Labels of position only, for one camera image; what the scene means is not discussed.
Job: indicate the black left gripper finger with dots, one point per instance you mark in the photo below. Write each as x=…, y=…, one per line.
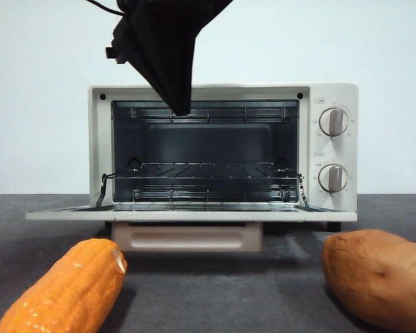
x=135, y=45
x=173, y=41

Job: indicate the cream timer oven knob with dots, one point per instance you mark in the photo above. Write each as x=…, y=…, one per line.
x=327, y=178

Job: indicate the cream temperature oven knob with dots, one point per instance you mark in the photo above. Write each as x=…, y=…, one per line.
x=328, y=122

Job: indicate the oven heating element guard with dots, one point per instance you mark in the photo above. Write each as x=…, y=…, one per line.
x=229, y=112
x=229, y=194

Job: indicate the cream Toshiba toaster oven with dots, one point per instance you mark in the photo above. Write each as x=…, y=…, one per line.
x=351, y=156

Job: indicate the brown sweet potato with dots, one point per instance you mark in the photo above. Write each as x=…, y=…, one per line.
x=374, y=274

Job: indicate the orange corn cob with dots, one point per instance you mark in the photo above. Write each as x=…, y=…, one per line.
x=66, y=288

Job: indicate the glass-windowed oven door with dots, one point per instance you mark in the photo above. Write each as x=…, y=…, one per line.
x=194, y=216

